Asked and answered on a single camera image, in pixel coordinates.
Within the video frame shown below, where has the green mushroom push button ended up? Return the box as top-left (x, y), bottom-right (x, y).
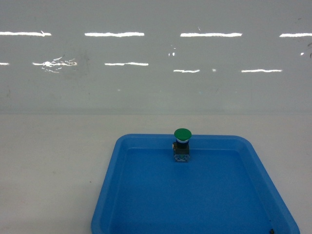
top-left (173, 128), bottom-right (192, 162)

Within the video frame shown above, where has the blue plastic tray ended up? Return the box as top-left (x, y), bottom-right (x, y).
top-left (91, 134), bottom-right (299, 234)

